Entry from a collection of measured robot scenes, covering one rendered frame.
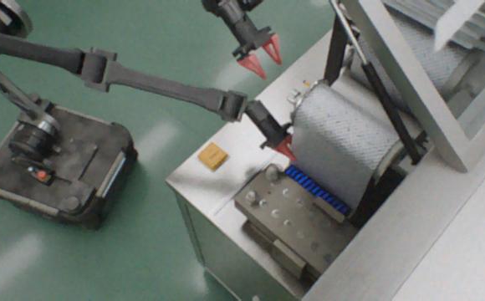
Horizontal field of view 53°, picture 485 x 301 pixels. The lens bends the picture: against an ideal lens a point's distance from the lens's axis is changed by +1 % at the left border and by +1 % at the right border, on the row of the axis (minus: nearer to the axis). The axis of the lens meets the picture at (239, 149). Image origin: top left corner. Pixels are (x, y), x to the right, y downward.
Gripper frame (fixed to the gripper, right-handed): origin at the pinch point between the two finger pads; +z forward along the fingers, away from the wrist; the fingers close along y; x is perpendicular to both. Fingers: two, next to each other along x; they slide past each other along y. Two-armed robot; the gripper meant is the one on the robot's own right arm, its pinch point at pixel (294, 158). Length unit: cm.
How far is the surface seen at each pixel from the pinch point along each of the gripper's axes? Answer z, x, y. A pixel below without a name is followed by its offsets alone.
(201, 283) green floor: 36, -103, 30
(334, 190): 12.5, 7.2, 0.3
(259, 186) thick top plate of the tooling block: -0.3, -4.2, 12.3
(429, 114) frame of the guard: -9, 72, 14
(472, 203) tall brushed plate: 16, 54, 4
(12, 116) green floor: -90, -179, 36
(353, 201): 16.7, 11.5, 0.3
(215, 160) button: -12.1, -23.7, 10.8
